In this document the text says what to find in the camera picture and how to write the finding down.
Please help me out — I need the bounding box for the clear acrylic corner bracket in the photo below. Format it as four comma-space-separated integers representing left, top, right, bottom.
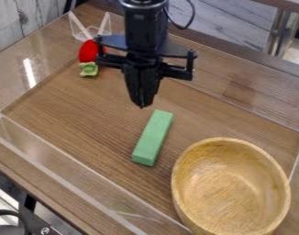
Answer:
67, 12, 112, 42

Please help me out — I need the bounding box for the black cable under table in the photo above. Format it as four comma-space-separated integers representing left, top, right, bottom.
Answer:
0, 210, 21, 228

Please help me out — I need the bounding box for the black table leg bracket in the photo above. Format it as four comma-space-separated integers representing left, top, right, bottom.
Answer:
19, 195, 61, 235

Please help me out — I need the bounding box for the metal frame in background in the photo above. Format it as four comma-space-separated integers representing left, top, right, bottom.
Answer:
266, 9, 299, 58

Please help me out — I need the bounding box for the brown wooden bowl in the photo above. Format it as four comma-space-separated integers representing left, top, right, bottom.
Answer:
171, 138, 291, 235

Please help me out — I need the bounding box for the red felt strawberry toy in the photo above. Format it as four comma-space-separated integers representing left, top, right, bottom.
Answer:
79, 39, 99, 77

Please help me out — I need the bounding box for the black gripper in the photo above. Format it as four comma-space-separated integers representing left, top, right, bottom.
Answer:
95, 6, 198, 107

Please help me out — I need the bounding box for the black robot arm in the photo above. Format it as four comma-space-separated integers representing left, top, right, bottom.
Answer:
93, 0, 198, 108

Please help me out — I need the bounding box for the clear acrylic front wall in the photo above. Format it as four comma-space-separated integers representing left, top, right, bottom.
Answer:
0, 114, 191, 235

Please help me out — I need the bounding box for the green rectangular stick block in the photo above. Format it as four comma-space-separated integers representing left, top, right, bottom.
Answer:
132, 109, 173, 166

